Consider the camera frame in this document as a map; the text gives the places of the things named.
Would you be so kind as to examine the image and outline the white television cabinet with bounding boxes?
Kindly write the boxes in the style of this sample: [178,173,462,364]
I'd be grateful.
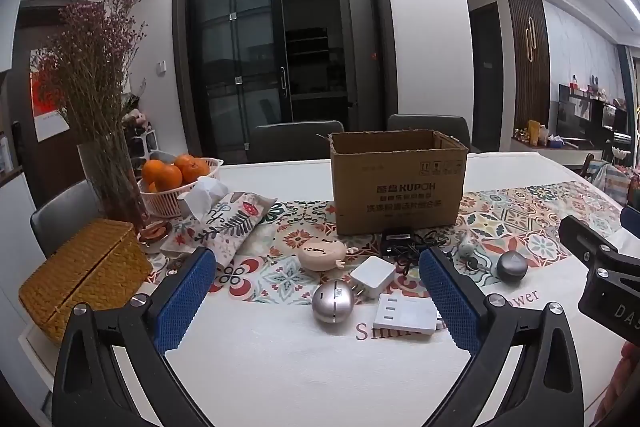
[510,138,607,166]

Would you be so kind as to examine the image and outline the white figurine keychain with key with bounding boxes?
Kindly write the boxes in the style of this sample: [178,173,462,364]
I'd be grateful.
[457,234,493,273]

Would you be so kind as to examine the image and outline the dried purple flower bunch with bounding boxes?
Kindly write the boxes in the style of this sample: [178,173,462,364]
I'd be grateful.
[37,0,148,148]

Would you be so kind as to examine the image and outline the white plug adapter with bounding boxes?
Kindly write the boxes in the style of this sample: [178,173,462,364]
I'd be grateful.
[350,255,397,303]

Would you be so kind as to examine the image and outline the brown wooden ornament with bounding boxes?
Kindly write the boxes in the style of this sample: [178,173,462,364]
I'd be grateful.
[139,222,174,254]

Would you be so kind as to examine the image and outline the orange fruit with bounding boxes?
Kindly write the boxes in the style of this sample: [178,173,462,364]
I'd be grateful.
[141,159,166,188]
[175,154,211,185]
[151,164,184,192]

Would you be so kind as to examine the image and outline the clear glass vase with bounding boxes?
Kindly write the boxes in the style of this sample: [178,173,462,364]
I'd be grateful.
[76,129,151,233]

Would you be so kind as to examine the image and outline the floral fabric tissue cover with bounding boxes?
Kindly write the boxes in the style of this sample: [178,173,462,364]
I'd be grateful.
[160,191,277,270]

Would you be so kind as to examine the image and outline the person's right hand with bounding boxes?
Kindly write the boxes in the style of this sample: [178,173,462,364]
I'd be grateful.
[594,341,640,425]

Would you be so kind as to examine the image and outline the grey dining chair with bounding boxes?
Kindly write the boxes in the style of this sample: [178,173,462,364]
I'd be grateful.
[247,121,346,164]
[386,114,472,154]
[30,179,107,258]

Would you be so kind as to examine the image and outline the patterned white tablecloth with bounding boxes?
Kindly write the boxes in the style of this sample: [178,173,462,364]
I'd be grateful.
[20,151,640,427]

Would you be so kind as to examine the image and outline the black power adapter with cable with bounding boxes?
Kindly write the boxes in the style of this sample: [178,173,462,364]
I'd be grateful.
[379,227,453,270]

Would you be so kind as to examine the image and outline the pink egg-shaped gadget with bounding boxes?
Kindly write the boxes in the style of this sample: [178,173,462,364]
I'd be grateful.
[297,238,359,273]

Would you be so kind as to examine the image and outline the grey refrigerator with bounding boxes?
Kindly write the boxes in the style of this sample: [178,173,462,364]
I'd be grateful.
[337,0,382,131]

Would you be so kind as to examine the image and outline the white plastic fruit basket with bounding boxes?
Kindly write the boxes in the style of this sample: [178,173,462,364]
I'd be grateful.
[137,158,224,219]

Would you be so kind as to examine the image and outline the brown cardboard box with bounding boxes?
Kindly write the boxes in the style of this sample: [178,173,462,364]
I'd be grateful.
[328,129,469,237]

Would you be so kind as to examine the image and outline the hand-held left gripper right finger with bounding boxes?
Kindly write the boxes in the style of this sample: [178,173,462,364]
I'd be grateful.
[418,247,584,427]

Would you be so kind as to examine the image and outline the white paper tissue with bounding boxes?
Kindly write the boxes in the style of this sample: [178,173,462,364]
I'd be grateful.
[177,177,231,216]

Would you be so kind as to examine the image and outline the white shelf with toys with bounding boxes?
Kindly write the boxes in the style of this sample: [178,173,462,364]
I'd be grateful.
[122,94,162,160]

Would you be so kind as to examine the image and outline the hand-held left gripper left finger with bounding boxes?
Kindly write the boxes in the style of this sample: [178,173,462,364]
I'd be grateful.
[50,246,217,427]

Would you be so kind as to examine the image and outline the white flat charger block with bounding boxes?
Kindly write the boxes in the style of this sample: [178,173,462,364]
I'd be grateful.
[371,293,447,338]

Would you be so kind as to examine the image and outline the red wall poster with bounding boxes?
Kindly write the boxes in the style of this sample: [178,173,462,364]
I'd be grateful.
[30,49,71,142]

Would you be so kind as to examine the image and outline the dark grey round gadget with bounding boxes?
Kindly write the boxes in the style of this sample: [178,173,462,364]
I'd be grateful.
[496,251,529,283]

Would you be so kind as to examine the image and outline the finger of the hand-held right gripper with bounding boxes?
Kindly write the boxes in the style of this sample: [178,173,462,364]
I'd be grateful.
[620,206,640,235]
[558,215,625,269]

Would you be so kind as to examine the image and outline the folded striped cloth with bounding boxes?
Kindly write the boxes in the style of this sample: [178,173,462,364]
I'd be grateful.
[582,154,632,208]

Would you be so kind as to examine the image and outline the dark sliding glass door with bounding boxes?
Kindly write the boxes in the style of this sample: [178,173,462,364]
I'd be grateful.
[172,0,397,154]

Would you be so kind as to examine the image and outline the woven wicker tissue box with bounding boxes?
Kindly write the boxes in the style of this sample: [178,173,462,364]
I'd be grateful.
[18,218,154,347]

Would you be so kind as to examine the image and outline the silver metal ball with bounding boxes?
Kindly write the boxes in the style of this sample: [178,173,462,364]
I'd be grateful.
[311,279,357,324]

